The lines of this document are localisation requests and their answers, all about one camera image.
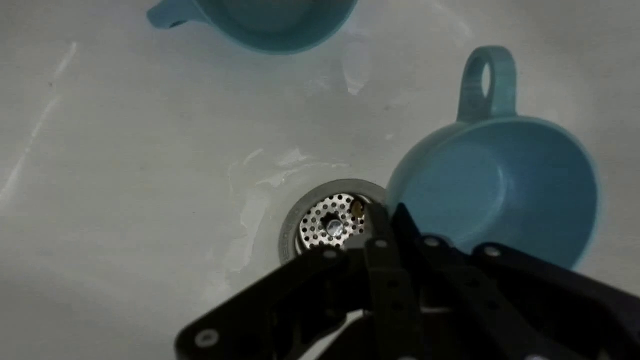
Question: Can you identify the metal sink drain strainer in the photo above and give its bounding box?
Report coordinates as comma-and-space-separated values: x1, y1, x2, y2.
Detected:
277, 176, 393, 265

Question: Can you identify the white double kitchen sink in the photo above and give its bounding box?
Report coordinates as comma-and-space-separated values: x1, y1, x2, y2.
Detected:
0, 0, 640, 360

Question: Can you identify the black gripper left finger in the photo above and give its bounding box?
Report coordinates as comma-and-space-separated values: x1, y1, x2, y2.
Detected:
175, 200, 424, 360

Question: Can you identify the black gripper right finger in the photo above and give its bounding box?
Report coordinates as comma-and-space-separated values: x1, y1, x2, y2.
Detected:
391, 202, 640, 360

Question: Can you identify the blue plastic cup with handle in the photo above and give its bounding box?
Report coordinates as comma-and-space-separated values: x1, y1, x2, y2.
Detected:
144, 0, 362, 56
385, 43, 605, 271

